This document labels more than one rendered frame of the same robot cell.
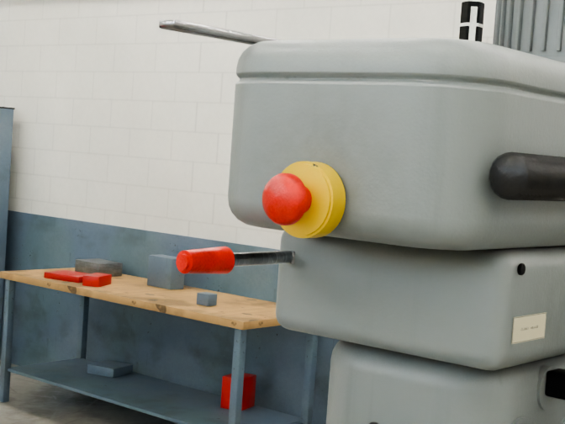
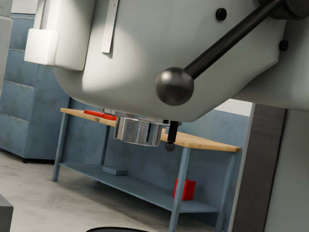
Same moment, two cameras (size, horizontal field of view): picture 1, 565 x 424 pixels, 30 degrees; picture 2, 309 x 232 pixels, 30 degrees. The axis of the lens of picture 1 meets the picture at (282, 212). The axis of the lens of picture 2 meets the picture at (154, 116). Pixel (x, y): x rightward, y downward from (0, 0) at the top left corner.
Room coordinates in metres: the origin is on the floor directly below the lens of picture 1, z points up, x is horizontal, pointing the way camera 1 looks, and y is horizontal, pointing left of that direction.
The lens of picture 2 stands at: (0.43, -0.27, 1.34)
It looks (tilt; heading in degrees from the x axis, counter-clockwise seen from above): 3 degrees down; 9
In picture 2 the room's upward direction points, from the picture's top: 10 degrees clockwise
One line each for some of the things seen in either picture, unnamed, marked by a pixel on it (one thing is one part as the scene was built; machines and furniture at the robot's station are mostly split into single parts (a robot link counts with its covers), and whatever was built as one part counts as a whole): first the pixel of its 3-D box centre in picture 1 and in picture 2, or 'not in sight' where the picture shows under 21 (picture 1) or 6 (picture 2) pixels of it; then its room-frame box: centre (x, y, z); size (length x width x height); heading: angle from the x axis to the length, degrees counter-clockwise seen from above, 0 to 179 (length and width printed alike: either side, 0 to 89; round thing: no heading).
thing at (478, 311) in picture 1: (473, 283); not in sight; (1.04, -0.19, 1.68); 0.34 x 0.24 x 0.10; 141
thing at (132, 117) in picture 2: not in sight; (140, 114); (1.00, -0.17, 1.31); 0.09 x 0.09 x 0.01
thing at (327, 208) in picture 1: (308, 199); not in sight; (0.83, -0.02, 1.76); 0.06 x 0.02 x 0.06; 51
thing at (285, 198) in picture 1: (289, 199); not in sight; (0.81, 0.00, 1.76); 0.04 x 0.03 x 0.04; 51
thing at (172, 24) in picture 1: (267, 42); not in sight; (0.96, 0.02, 1.89); 0.24 x 0.04 x 0.01; 138
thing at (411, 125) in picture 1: (469, 151); not in sight; (1.02, -0.18, 1.81); 0.47 x 0.26 x 0.16; 141
